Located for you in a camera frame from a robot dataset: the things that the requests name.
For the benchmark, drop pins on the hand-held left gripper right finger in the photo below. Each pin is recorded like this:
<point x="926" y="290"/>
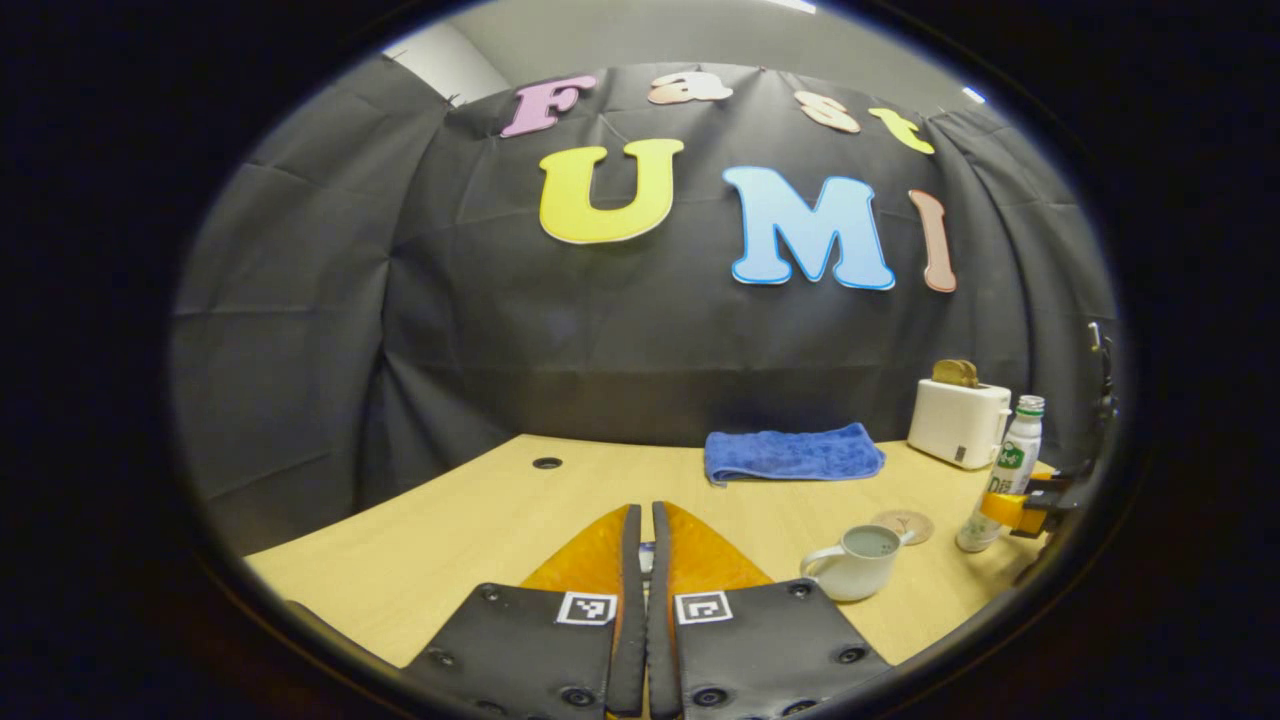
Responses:
<point x="660" y="640"/>

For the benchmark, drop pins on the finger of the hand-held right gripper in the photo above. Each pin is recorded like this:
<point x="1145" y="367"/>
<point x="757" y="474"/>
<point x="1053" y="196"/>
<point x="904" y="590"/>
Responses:
<point x="1005" y="510"/>
<point x="1070" y="473"/>

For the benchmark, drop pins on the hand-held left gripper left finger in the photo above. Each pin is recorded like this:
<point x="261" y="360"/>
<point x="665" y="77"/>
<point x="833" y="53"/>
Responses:
<point x="631" y="620"/>

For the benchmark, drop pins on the white green-label water bottle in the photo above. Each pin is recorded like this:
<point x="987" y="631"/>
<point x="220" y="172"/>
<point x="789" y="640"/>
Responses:
<point x="1010" y="460"/>

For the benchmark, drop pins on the round tan coaster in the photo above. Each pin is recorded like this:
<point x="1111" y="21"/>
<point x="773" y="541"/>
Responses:
<point x="912" y="527"/>

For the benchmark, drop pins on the white ceramic teacup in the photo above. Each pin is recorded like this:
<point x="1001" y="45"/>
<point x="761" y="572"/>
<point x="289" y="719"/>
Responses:
<point x="860" y="575"/>

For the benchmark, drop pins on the white toaster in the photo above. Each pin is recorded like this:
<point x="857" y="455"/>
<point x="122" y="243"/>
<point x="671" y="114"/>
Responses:
<point x="955" y="420"/>

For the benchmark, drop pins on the brown bread slice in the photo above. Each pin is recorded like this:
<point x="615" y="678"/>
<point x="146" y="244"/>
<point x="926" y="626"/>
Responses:
<point x="955" y="373"/>

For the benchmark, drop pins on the blue folded towel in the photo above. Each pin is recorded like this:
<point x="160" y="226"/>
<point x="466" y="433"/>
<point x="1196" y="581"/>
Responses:
<point x="790" y="455"/>

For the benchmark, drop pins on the black backdrop cloth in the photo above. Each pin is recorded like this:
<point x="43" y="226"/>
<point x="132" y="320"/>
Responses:
<point x="550" y="330"/>

